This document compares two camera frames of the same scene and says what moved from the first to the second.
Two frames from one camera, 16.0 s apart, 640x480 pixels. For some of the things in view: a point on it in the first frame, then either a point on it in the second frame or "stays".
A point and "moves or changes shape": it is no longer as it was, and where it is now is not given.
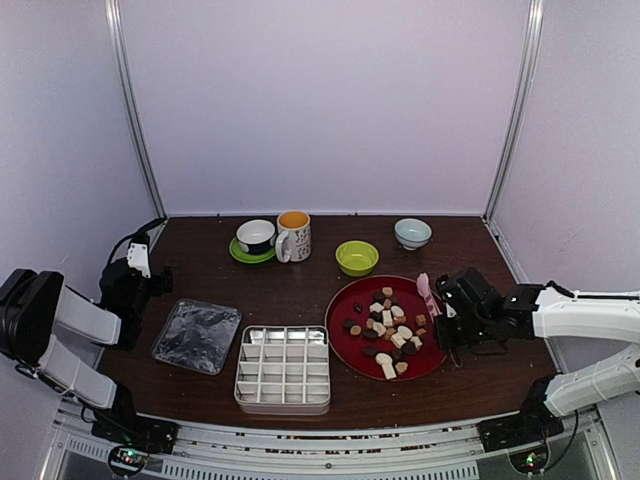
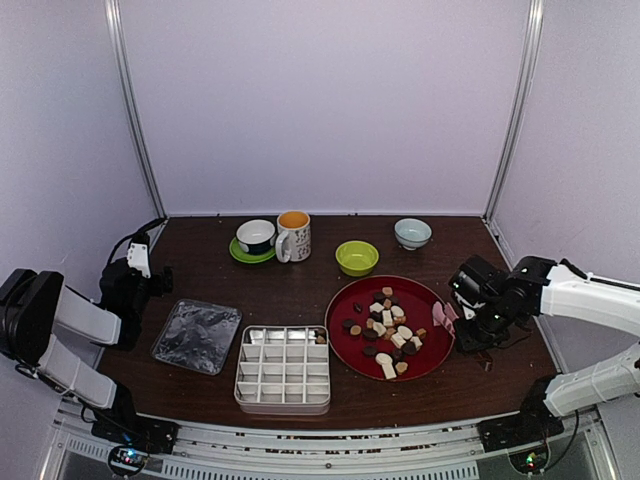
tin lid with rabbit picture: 198,336 stays
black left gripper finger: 168,280 stays
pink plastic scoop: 423,285 moves or changes shape
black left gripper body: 138,303 stays
